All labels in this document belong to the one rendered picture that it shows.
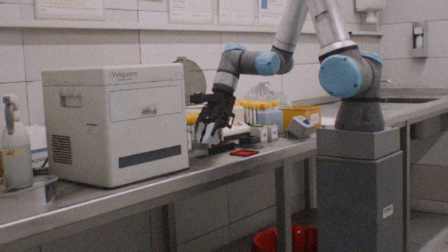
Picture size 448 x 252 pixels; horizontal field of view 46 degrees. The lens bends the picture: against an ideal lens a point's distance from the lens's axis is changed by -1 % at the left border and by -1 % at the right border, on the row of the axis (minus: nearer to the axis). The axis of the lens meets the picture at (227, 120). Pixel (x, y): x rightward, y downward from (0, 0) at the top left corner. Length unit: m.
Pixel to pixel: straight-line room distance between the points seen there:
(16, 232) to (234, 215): 1.73
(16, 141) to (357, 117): 0.94
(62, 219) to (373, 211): 0.87
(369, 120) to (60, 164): 0.88
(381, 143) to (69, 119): 0.88
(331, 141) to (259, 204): 1.34
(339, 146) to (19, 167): 0.90
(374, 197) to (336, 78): 0.36
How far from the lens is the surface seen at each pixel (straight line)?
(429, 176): 4.16
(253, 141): 1.82
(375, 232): 1.62
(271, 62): 1.61
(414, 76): 4.10
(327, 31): 1.51
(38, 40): 1.95
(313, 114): 2.14
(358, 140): 1.59
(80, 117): 1.38
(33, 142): 1.77
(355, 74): 1.46
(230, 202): 2.71
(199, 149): 1.59
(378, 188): 1.59
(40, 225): 1.19
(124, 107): 1.33
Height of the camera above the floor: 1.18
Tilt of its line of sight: 6 degrees down
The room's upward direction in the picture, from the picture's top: 2 degrees counter-clockwise
